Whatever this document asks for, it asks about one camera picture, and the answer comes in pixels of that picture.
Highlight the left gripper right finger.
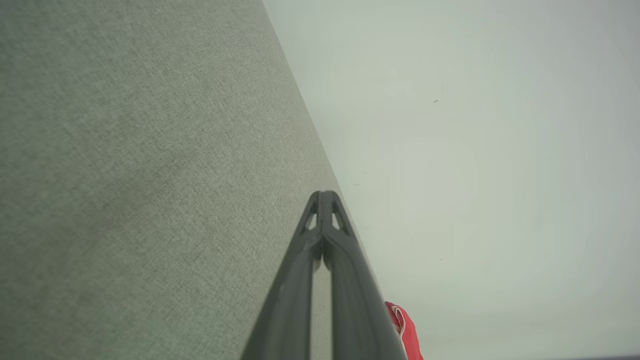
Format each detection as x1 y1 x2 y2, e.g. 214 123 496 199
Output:
322 190 408 360

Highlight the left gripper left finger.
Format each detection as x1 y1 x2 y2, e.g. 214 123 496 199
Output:
240 190 325 360

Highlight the red basketball jersey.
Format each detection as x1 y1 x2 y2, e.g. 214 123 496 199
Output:
383 300 425 360

